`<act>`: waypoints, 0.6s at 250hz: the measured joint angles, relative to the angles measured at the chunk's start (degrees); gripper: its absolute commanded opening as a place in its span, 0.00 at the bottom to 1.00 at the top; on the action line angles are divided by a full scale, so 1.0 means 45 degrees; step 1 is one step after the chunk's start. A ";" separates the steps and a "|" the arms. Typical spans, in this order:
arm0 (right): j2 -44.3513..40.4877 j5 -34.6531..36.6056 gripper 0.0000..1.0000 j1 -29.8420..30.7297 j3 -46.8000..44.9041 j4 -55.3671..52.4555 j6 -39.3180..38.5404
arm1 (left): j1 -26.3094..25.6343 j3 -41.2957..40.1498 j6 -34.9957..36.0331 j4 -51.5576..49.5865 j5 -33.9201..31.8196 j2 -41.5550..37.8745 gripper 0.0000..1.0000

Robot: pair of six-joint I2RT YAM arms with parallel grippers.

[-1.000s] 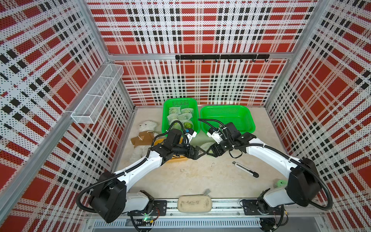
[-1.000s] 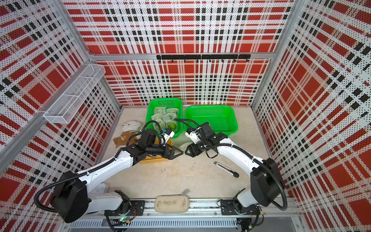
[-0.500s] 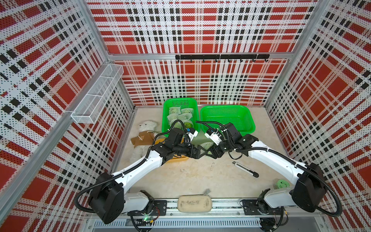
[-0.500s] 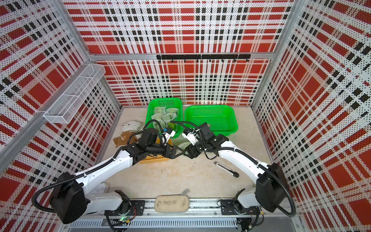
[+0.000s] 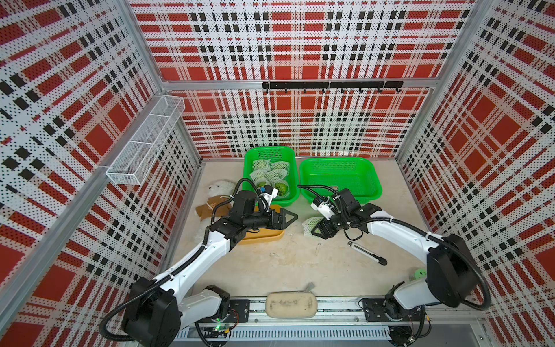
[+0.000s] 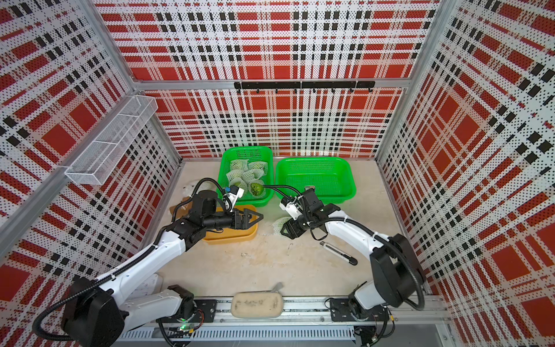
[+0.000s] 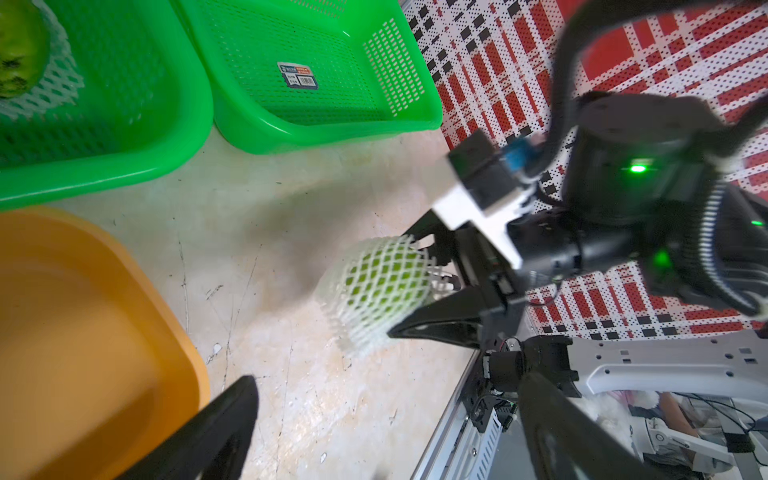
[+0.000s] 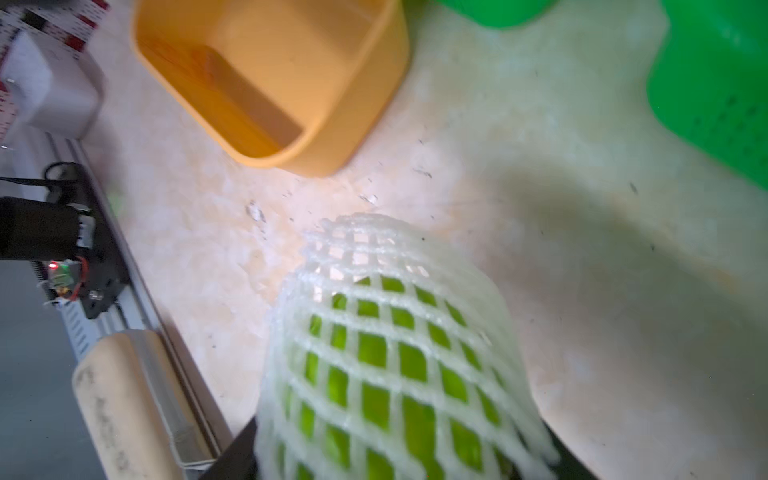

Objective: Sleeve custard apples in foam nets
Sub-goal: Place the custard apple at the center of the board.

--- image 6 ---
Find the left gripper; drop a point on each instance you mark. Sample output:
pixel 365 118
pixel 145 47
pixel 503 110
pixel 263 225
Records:
pixel 243 222

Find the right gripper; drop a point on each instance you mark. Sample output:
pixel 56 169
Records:
pixel 290 228

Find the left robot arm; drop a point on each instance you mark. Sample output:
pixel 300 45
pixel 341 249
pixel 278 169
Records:
pixel 97 312

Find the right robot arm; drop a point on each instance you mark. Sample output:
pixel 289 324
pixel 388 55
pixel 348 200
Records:
pixel 397 275

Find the yellow plastic bowl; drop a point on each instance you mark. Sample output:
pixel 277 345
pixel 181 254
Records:
pixel 230 236

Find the green basket with fruit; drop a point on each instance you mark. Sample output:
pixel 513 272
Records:
pixel 332 178

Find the empty green plastic basket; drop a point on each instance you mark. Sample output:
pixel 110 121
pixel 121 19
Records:
pixel 249 168

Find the white teddy bear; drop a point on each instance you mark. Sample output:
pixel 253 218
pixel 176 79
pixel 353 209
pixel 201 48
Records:
pixel 181 210

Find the black pen tool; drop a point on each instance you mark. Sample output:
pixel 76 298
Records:
pixel 341 254

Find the beige sponge block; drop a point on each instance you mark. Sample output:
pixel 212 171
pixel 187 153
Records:
pixel 257 305

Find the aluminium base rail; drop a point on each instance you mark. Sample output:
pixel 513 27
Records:
pixel 304 318

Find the black hook rail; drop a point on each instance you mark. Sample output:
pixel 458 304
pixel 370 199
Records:
pixel 312 85

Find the clear wall shelf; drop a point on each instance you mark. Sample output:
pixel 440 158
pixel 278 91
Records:
pixel 97 162

